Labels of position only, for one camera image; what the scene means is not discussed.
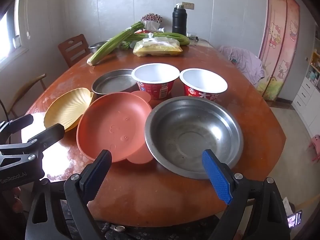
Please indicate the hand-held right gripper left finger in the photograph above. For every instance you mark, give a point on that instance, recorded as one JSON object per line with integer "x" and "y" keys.
{"x": 96, "y": 177}

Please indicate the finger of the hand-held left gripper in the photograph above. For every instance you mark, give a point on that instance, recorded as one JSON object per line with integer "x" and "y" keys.
{"x": 50, "y": 133}
{"x": 17, "y": 125}

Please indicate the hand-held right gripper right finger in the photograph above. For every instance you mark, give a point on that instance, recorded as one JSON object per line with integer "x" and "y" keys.
{"x": 217, "y": 177}

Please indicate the yellow shell-shaped plate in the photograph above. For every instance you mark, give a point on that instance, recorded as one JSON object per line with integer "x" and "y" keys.
{"x": 65, "y": 107}

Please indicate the large steel bowl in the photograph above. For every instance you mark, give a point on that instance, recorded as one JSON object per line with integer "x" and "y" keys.
{"x": 192, "y": 135}

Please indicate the orange bear-shaped plate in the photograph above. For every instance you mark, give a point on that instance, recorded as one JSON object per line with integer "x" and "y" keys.
{"x": 112, "y": 127}

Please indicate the shallow steel plate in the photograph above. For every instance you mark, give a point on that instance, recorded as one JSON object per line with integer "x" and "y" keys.
{"x": 112, "y": 82}

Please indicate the light wooden armchair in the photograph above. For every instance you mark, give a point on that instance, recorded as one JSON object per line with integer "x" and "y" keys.
{"x": 27, "y": 88}

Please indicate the white packet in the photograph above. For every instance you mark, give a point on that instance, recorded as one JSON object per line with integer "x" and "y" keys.
{"x": 287, "y": 207}

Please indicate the brown wooden chair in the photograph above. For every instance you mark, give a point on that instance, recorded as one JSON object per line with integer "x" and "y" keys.
{"x": 73, "y": 48}

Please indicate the phone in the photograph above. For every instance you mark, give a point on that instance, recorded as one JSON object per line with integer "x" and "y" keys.
{"x": 295, "y": 218}

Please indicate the window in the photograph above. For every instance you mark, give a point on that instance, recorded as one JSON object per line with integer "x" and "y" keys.
{"x": 10, "y": 35}

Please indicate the small steel bowl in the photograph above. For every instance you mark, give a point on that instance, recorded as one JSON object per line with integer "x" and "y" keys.
{"x": 96, "y": 45}

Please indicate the pink stool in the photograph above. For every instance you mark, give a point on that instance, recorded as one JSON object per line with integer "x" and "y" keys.
{"x": 315, "y": 147}

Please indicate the celery bunch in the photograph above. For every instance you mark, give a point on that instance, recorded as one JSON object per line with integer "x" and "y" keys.
{"x": 175, "y": 36}
{"x": 112, "y": 43}

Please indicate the green vegetable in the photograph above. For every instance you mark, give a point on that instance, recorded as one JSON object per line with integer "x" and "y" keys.
{"x": 127, "y": 46}

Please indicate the white cabinet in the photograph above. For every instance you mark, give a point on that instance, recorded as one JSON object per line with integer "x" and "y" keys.
{"x": 307, "y": 97}

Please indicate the clear bag of yellow food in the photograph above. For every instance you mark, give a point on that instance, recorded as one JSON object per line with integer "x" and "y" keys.
{"x": 157, "y": 47}

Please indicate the pink cartoon cloth wardrobe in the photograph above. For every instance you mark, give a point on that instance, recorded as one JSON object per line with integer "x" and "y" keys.
{"x": 280, "y": 42}

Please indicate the flower bouquet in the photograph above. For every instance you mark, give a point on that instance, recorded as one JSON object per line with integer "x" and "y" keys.
{"x": 151, "y": 18}

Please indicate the black thermos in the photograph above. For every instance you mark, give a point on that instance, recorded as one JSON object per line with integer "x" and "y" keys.
{"x": 179, "y": 20}

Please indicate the beige wall socket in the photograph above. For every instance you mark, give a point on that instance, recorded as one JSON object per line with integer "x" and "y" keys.
{"x": 188, "y": 5}

